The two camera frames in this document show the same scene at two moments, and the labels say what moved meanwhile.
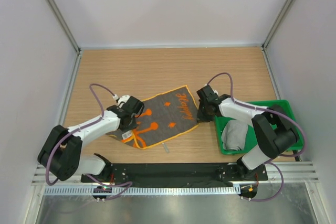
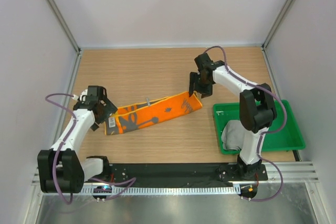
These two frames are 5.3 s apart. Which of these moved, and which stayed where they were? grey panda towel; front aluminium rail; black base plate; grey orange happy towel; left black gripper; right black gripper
Moved: left black gripper; grey orange happy towel; right black gripper
Stayed: black base plate; grey panda towel; front aluminium rail
